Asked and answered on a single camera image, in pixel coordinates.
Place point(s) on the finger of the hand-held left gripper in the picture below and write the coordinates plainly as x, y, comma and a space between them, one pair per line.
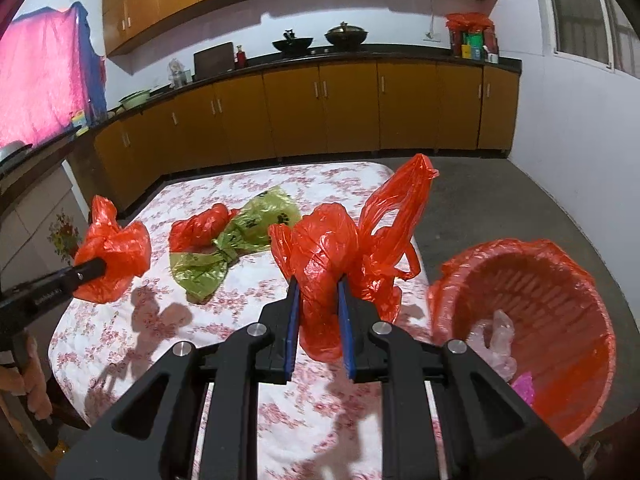
92, 270

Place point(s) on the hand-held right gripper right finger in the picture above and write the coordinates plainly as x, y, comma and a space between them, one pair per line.
346, 330

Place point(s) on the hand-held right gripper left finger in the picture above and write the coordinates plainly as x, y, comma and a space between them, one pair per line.
295, 330

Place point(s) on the orange plastic bag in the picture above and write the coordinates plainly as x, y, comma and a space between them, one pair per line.
200, 230
400, 200
120, 255
320, 255

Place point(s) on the green plastic bag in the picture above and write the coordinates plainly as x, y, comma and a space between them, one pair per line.
250, 225

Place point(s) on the clear plastic bag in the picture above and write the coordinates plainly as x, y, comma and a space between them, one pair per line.
500, 335

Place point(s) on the pink purple plastic bag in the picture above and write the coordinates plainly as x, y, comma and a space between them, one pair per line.
524, 387

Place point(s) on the orange slatted plastic bin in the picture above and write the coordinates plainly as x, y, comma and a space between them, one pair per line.
540, 305

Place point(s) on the person's left hand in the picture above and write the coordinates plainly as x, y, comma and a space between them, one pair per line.
37, 385

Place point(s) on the tiled counter with flower decal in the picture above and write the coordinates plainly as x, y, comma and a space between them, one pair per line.
30, 210

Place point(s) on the floral tablecloth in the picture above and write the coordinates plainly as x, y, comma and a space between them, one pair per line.
310, 190

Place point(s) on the yellow blue packet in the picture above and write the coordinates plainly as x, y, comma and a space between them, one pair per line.
80, 121

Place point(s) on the green basin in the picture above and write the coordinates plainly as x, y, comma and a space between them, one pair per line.
135, 100

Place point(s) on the pink curtain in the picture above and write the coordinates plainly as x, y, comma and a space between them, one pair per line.
45, 75

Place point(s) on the clear bag with jars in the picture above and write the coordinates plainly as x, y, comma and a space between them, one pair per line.
179, 75

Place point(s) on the wooden lower kitchen cabinets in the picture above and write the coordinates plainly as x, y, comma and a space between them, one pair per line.
350, 105

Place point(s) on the wooden kitchen cabinets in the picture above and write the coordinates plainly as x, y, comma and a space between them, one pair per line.
350, 105
165, 0

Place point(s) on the dark cutting board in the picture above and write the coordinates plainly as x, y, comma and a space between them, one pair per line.
214, 60

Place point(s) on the orange bin liner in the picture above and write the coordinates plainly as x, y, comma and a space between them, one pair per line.
595, 360

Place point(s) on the red bottle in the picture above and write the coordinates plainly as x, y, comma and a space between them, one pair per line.
241, 59

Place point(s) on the wooden upper kitchen cabinets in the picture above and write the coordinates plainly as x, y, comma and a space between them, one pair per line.
165, 0

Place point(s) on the black wok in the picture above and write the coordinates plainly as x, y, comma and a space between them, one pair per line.
292, 45

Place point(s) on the wok with lid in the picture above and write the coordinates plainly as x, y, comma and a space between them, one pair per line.
346, 36

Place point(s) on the white cup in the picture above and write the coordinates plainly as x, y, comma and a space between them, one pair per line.
493, 58

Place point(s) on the orange bag with bottles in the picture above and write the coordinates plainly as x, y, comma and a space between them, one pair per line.
470, 30

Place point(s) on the window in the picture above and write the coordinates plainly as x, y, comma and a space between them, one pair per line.
585, 10

